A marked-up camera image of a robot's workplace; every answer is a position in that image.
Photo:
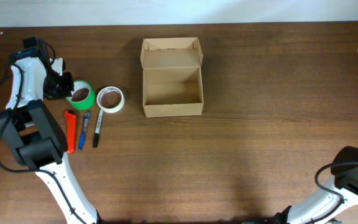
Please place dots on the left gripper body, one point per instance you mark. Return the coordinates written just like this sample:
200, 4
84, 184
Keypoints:
56, 86

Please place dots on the red utility knife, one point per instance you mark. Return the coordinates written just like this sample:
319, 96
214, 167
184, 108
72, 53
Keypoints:
71, 118

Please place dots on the green tape roll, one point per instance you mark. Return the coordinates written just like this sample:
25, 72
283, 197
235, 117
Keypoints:
83, 96

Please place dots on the blue ballpoint pen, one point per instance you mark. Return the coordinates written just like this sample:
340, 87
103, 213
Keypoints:
83, 133

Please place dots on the white masking tape roll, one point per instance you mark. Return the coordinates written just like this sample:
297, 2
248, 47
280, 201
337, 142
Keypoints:
110, 99

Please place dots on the black permanent marker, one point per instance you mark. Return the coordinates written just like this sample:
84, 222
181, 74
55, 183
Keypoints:
97, 129

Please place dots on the brown cardboard box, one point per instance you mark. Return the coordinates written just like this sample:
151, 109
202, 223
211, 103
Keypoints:
172, 79

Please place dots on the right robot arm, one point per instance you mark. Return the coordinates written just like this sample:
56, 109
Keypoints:
337, 191

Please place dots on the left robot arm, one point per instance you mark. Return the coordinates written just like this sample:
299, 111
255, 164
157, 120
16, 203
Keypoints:
31, 139

